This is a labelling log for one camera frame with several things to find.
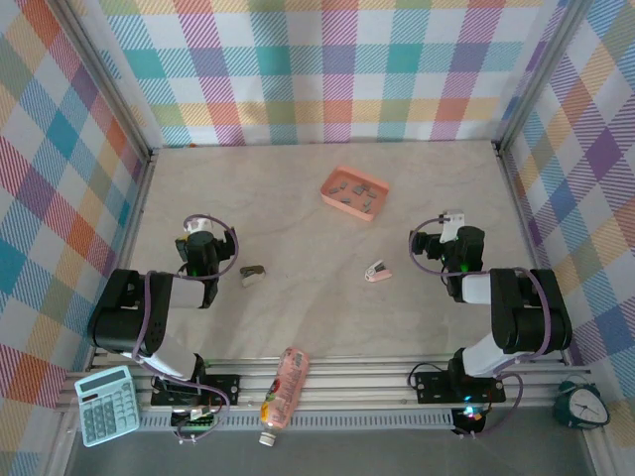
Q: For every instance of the pink drink bottle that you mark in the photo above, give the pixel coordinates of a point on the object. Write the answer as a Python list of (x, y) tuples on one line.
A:
[(285, 387)]

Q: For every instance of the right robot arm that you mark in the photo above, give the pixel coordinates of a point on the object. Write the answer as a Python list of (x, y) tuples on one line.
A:
[(476, 290)]

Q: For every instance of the lit control board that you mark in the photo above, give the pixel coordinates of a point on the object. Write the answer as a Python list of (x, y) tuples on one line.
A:
[(471, 416)]

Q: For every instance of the light blue calculator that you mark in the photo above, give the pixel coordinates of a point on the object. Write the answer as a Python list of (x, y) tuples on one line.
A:
[(106, 406)]

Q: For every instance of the pink plastic tray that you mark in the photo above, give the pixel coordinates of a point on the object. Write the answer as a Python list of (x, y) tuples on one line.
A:
[(354, 209)]

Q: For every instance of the teal alarm clock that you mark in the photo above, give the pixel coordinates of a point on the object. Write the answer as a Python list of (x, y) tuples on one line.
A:
[(585, 409)]

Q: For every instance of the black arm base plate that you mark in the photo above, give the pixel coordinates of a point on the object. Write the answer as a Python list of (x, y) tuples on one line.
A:
[(225, 387), (431, 387)]

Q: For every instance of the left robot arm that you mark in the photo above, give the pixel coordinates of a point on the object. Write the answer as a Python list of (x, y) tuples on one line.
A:
[(186, 292)]

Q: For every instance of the aluminium side rail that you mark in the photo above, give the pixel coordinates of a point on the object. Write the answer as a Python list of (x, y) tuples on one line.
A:
[(135, 223), (523, 223)]

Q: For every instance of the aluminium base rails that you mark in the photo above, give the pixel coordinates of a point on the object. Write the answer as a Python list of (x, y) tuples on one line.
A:
[(357, 387)]

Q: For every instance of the aluminium frame post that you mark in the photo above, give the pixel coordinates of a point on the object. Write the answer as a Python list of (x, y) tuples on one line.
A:
[(541, 79), (106, 84)]

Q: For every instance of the pink and white stapler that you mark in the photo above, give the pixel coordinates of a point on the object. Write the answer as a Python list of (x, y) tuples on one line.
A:
[(379, 273)]

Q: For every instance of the green terminal control board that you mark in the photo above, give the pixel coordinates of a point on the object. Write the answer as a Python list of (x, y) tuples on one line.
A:
[(198, 421)]

